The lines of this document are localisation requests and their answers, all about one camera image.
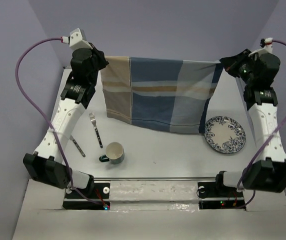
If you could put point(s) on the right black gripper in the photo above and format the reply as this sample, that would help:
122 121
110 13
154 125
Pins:
232 63

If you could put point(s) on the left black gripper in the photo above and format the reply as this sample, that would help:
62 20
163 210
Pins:
100 55

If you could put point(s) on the fork with black handle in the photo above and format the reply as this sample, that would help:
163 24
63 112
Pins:
94 123

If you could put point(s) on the blue floral plate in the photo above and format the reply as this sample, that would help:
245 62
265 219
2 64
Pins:
224 134

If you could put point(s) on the knife with black handle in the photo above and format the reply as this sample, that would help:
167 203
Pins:
77 146

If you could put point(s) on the blue beige checked cloth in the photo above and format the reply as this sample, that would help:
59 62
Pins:
160 94

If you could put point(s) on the dark green mug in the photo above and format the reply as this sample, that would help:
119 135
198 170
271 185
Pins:
114 154

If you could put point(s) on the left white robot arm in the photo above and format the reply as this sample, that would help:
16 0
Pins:
46 164

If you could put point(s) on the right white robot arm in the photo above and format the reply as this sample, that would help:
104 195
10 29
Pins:
267 170

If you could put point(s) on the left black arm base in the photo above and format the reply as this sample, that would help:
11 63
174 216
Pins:
96 199

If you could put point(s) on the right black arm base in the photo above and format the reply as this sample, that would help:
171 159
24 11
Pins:
212 197

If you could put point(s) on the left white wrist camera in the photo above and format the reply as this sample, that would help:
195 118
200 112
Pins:
77 40

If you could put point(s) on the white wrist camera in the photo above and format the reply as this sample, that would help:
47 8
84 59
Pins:
77 40
266 46

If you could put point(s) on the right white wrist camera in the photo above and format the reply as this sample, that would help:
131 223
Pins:
266 46

